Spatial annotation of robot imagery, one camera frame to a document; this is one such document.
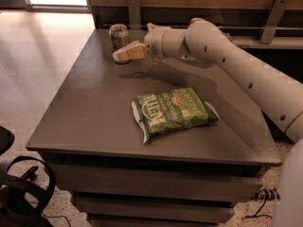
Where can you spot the grey drawer cabinet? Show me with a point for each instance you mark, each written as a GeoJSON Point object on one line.
{"type": "Point", "coordinates": [153, 143]}

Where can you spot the silver green 7up can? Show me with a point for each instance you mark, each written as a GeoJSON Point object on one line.
{"type": "Point", "coordinates": [119, 36]}

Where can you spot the metal wall bracket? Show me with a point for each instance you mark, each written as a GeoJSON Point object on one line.
{"type": "Point", "coordinates": [268, 30]}
{"type": "Point", "coordinates": [134, 10]}

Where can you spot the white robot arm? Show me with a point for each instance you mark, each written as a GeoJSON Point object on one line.
{"type": "Point", "coordinates": [277, 94]}

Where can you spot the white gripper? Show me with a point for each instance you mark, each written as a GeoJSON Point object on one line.
{"type": "Point", "coordinates": [154, 43]}

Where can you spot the right metal wall bracket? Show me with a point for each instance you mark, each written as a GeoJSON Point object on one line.
{"type": "Point", "coordinates": [268, 30]}

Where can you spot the striped power strip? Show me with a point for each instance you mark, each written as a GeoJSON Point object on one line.
{"type": "Point", "coordinates": [266, 194]}

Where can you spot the black office chair base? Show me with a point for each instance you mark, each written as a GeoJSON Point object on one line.
{"type": "Point", "coordinates": [22, 202]}

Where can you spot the left metal wall bracket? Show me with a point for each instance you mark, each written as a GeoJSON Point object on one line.
{"type": "Point", "coordinates": [134, 10]}

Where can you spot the green Kettle chips bag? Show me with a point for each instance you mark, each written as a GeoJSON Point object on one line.
{"type": "Point", "coordinates": [175, 110]}

